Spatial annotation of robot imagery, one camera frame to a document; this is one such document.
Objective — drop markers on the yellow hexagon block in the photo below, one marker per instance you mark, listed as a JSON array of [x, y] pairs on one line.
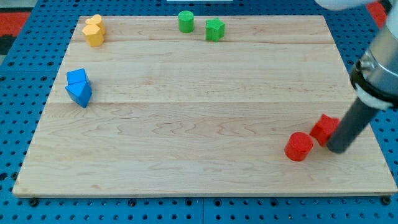
[[93, 35]]

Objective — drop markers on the yellow heart block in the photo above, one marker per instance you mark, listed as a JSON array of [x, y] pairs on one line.
[[98, 21]]

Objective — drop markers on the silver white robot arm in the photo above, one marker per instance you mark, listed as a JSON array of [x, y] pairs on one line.
[[374, 76]]

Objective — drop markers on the red star block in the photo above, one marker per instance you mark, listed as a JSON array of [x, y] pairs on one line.
[[324, 128]]

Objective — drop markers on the green cylinder block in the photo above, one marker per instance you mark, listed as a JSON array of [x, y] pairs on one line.
[[186, 21]]

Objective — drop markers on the blue cube block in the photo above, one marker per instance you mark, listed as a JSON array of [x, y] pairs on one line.
[[76, 76]]

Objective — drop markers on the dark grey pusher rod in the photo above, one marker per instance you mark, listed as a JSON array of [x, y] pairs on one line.
[[355, 120]]

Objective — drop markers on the blue triangle block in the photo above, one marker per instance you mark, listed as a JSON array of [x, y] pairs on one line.
[[80, 93]]

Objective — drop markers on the light wooden board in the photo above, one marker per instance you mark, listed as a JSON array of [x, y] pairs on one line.
[[175, 115]]

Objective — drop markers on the green star block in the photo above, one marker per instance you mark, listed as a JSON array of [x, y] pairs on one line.
[[214, 29]]

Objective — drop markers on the red cylinder block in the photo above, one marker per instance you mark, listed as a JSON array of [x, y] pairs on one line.
[[298, 146]]

